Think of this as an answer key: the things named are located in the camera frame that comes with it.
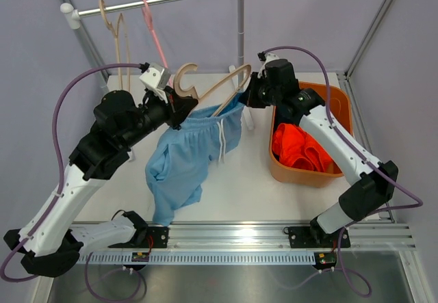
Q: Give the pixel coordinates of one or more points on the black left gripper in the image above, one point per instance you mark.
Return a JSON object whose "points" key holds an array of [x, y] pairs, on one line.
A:
{"points": [[176, 109]]}

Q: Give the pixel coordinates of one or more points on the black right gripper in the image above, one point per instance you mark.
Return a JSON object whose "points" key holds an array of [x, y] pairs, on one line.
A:
{"points": [[252, 100]]}

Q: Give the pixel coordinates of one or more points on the tan wooden hanger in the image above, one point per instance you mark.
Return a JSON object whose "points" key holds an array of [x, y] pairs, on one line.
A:
{"points": [[192, 91]]}

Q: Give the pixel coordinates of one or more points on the light blue shorts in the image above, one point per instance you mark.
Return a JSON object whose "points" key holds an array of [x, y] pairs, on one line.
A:
{"points": [[178, 167]]}

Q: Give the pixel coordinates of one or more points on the orange shorts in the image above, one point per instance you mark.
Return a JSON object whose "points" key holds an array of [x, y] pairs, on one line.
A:
{"points": [[295, 148]]}

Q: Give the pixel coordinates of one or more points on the beige wooden hanger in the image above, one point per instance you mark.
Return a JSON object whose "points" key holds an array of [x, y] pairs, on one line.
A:
{"points": [[118, 31]]}

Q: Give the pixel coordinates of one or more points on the pink plastic hanger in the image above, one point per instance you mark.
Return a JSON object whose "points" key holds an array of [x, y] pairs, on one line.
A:
{"points": [[148, 19]]}

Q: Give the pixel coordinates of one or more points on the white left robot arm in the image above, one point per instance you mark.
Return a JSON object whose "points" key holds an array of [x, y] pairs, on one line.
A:
{"points": [[48, 244]]}

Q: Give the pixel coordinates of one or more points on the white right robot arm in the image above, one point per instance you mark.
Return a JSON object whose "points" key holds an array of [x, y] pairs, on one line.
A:
{"points": [[371, 181]]}

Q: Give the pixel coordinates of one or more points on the orange plastic basket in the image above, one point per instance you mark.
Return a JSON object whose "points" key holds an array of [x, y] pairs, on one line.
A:
{"points": [[341, 109]]}

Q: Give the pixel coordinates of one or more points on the white metal clothes rack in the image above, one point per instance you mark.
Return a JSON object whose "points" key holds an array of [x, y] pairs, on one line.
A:
{"points": [[74, 17]]}

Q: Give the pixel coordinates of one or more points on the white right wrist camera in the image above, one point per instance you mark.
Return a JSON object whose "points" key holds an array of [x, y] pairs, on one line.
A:
{"points": [[265, 58]]}

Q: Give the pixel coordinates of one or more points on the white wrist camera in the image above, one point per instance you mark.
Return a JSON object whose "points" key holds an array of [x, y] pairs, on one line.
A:
{"points": [[265, 58], [155, 79]]}

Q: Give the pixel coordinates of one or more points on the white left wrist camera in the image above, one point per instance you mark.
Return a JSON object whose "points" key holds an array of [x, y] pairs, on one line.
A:
{"points": [[155, 79]]}

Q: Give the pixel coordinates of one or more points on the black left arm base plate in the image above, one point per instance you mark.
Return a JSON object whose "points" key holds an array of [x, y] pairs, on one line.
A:
{"points": [[154, 236]]}

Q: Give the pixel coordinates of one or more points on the aluminium mounting rail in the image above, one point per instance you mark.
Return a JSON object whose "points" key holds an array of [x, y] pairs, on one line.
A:
{"points": [[371, 235]]}

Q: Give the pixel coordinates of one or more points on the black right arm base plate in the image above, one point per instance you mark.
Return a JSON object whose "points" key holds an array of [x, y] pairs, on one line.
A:
{"points": [[303, 237]]}

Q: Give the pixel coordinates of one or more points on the slotted grey cable duct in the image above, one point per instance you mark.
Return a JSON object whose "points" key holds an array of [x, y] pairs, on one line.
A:
{"points": [[199, 258]]}

